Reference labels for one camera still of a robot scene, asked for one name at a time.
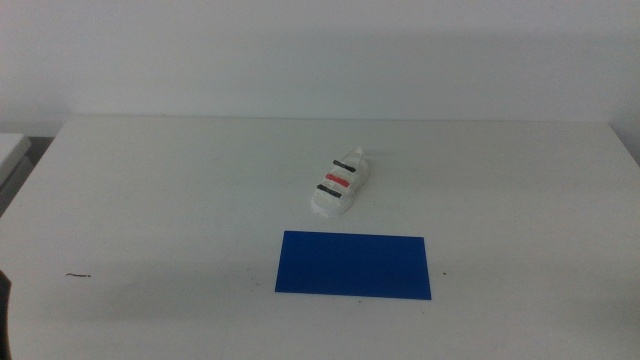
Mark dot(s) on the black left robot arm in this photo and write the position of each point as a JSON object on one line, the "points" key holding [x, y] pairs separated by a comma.
{"points": [[4, 325]]}

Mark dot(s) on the small dark thread scrap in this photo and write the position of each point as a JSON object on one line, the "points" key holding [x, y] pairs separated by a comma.
{"points": [[77, 275]]}

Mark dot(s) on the blue rectangular mat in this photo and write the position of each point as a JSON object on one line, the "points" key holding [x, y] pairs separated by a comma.
{"points": [[352, 266]]}

